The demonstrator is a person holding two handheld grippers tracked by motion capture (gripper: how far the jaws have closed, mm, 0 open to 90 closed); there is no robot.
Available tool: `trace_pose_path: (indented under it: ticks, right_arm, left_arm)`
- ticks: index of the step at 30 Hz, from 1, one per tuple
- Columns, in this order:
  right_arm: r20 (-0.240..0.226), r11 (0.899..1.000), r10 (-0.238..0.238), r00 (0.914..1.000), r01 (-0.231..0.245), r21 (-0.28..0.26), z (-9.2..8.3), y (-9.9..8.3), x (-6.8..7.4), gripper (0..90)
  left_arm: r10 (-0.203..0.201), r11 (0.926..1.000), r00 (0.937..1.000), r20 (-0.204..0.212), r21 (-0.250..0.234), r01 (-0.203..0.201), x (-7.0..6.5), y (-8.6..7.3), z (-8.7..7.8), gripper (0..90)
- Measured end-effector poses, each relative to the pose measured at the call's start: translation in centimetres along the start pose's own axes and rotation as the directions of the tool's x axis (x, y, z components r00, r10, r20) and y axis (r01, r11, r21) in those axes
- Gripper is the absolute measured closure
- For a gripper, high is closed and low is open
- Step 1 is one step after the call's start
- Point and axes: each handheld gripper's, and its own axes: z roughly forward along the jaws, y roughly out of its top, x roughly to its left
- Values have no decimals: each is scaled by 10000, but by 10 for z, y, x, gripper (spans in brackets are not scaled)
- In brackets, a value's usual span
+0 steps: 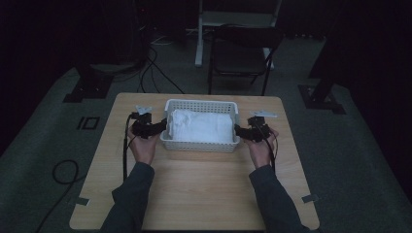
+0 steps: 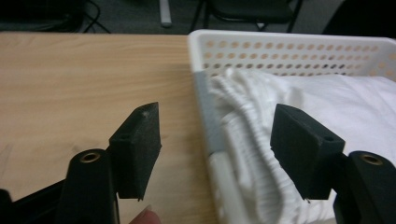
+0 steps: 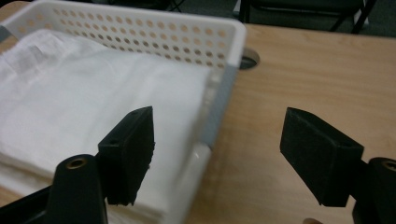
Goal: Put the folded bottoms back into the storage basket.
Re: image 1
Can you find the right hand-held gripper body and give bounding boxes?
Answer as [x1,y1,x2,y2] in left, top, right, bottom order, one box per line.
[246,110,279,144]

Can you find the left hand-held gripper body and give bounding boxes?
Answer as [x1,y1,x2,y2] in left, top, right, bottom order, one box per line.
[129,105,160,141]

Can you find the white towel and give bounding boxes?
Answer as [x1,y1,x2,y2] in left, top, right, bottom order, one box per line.
[169,109,235,144]

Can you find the white plastic basket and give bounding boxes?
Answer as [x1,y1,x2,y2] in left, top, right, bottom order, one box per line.
[159,98,241,153]

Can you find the person's right hand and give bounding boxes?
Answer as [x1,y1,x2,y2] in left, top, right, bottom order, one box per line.
[243,126,280,170]

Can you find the person's left hand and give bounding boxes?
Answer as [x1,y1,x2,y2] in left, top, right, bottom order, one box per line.
[126,126,160,166]

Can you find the black stand base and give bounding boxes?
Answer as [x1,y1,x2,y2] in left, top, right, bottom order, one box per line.
[297,32,347,115]
[62,62,115,104]

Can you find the black folding chair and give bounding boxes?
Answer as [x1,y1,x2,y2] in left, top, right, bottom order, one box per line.
[207,24,285,96]

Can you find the right hand-held gripper cable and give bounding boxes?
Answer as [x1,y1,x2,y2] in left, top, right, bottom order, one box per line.
[254,121,277,175]

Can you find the hand-held gripper cable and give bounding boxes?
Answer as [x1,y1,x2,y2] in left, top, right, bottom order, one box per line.
[254,121,277,175]
[121,113,138,183]

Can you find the left hand-held gripper cable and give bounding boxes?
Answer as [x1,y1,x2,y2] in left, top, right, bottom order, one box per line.
[121,113,138,183]

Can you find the black floor cables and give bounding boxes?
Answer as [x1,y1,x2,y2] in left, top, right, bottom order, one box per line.
[137,47,186,95]

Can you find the white desk frame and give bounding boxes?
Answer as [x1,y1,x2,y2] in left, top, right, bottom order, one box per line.
[194,0,283,69]

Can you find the black looped floor cable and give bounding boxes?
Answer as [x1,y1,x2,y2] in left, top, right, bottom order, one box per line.
[33,159,87,233]

